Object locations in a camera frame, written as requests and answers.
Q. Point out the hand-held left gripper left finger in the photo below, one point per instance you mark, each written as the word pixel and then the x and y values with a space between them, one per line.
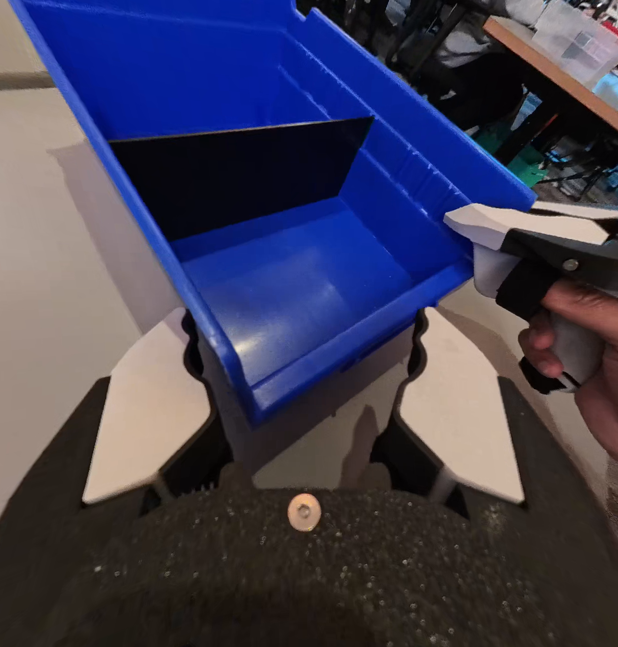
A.
pixel 147 419

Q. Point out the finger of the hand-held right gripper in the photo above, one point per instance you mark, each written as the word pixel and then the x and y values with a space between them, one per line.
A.
pixel 491 222
pixel 577 211

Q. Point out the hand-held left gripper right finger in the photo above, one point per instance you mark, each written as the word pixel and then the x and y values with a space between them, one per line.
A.
pixel 455 419

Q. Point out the blue plastic bin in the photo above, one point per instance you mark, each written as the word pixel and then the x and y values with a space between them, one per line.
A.
pixel 298 283

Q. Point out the person's right hand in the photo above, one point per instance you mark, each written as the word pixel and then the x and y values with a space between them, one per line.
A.
pixel 612 374

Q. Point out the wooden table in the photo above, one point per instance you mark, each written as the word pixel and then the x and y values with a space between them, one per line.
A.
pixel 556 76

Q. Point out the clear plastic container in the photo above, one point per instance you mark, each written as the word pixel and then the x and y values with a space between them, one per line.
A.
pixel 582 45

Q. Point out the black divider of blue bin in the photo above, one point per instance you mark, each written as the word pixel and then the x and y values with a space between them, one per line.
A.
pixel 228 177

